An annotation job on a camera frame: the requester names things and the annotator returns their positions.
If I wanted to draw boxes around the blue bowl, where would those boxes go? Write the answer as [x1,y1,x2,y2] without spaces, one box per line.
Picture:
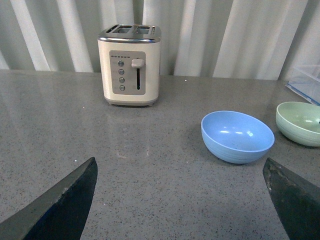
[201,110,275,164]

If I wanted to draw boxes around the green bowl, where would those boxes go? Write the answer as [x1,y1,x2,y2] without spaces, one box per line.
[275,101,320,147]

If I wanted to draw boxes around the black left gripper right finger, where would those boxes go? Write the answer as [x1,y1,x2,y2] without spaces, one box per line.
[262,157,320,240]

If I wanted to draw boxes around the clear plastic container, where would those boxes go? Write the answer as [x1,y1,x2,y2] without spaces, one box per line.
[286,65,320,106]

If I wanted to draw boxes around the cream toaster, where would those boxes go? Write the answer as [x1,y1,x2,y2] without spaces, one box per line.
[97,24,162,106]

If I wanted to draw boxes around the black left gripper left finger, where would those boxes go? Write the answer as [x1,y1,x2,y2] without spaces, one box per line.
[0,157,98,240]

